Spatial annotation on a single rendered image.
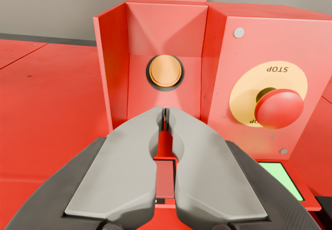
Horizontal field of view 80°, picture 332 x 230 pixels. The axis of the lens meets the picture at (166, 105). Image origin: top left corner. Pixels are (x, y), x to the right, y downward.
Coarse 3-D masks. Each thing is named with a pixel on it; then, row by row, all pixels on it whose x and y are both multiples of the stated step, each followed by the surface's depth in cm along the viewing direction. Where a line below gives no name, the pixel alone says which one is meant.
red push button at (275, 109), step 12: (264, 96) 17; (276, 96) 16; (288, 96) 16; (300, 96) 16; (264, 108) 17; (276, 108) 16; (288, 108) 16; (300, 108) 17; (264, 120) 17; (276, 120) 17; (288, 120) 17
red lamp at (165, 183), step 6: (156, 162) 22; (162, 162) 22; (168, 162) 22; (162, 168) 22; (168, 168) 22; (162, 174) 21; (168, 174) 21; (162, 180) 20; (168, 180) 20; (156, 186) 20; (162, 186) 20; (168, 186) 20; (156, 192) 19; (162, 192) 19; (168, 192) 19
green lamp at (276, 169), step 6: (270, 168) 22; (276, 168) 22; (282, 168) 22; (276, 174) 22; (282, 174) 22; (282, 180) 21; (288, 180) 21; (288, 186) 20; (294, 186) 20; (294, 192) 20; (300, 198) 19
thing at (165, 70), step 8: (160, 56) 24; (168, 56) 24; (152, 64) 24; (160, 64) 23; (168, 64) 24; (176, 64) 24; (152, 72) 23; (160, 72) 23; (168, 72) 23; (176, 72) 23; (152, 80) 24; (160, 80) 23; (168, 80) 23; (176, 80) 24
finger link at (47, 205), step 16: (96, 144) 9; (80, 160) 8; (64, 176) 7; (80, 176) 7; (48, 192) 7; (64, 192) 7; (32, 208) 6; (48, 208) 6; (64, 208) 6; (16, 224) 6; (32, 224) 6; (48, 224) 6; (64, 224) 6; (80, 224) 6; (96, 224) 6
